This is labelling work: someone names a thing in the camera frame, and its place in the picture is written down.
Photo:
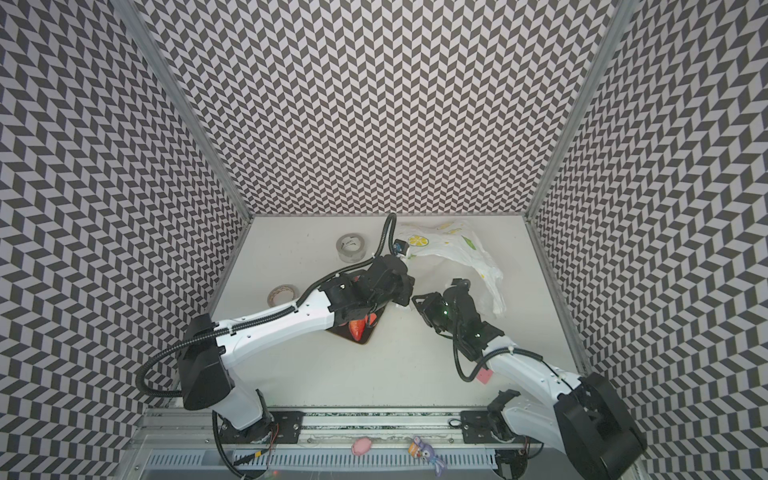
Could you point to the black square tray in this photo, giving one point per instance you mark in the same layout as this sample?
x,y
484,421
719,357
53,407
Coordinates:
x,y
342,331

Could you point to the pink sticky note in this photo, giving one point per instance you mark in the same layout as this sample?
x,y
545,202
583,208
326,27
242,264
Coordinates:
x,y
484,376

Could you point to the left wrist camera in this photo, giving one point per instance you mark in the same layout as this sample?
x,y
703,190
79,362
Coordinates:
x,y
399,248

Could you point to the aluminium front rail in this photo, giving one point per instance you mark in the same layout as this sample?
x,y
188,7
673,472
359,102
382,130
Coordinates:
x,y
338,427

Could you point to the fake red strawberry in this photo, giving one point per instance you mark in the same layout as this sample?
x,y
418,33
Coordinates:
x,y
357,329

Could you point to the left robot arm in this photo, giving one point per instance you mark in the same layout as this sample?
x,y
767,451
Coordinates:
x,y
200,369

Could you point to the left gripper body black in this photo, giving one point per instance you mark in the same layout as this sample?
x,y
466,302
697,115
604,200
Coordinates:
x,y
402,296

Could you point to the purple toy figure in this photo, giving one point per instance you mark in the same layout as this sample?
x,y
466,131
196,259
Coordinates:
x,y
422,450

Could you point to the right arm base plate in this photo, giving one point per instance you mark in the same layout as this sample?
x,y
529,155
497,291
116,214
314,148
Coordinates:
x,y
484,427

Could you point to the beige tape roll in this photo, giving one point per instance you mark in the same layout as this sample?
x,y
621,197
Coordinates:
x,y
282,294

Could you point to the pink toy on rail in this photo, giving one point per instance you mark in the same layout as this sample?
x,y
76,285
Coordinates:
x,y
361,446

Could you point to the white plastic bag lemon print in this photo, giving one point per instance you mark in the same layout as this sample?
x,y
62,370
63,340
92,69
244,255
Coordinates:
x,y
436,255

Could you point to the clear tape roll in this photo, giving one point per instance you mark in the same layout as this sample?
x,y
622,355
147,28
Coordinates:
x,y
351,248

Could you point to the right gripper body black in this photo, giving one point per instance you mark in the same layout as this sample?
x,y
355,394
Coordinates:
x,y
429,306

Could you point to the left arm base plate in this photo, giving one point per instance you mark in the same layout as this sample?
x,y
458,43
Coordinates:
x,y
281,427

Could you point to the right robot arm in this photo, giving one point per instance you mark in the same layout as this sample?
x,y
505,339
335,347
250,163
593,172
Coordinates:
x,y
581,416

